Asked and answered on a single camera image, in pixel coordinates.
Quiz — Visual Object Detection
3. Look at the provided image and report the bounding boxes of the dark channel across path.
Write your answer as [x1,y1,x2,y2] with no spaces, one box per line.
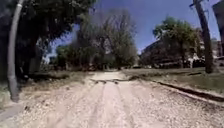
[89,78,134,84]

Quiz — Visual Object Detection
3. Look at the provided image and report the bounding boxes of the bare grey-green tree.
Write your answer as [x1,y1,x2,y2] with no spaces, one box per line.
[54,8,139,72]

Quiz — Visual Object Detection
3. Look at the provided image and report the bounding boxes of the pale gravel path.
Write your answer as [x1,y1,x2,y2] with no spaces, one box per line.
[0,70,224,128]

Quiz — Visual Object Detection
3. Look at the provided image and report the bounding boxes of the long low building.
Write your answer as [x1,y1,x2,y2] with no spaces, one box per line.
[139,38,201,69]

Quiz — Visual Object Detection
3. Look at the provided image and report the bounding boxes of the dry grass verge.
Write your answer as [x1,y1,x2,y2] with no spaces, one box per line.
[0,69,94,111]

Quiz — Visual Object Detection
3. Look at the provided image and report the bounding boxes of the bright green tree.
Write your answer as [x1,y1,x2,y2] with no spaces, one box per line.
[152,16,201,69]

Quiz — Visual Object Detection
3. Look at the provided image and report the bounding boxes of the green grass verge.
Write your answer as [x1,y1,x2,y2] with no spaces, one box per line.
[121,66,224,96]

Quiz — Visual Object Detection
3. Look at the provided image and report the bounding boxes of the dense dark trees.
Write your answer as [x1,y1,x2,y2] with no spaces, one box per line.
[0,0,98,81]

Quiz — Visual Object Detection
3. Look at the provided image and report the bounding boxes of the stone kerb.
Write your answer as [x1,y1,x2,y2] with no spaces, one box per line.
[149,79,224,103]

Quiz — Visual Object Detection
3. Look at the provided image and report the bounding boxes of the leaning wooden pole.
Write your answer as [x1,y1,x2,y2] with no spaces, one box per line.
[189,0,216,74]

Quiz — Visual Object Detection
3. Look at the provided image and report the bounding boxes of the pale leaning tree trunk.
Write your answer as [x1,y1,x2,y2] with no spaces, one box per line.
[6,0,26,103]

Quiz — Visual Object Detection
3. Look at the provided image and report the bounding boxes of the tall building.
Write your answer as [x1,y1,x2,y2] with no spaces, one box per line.
[211,0,224,58]

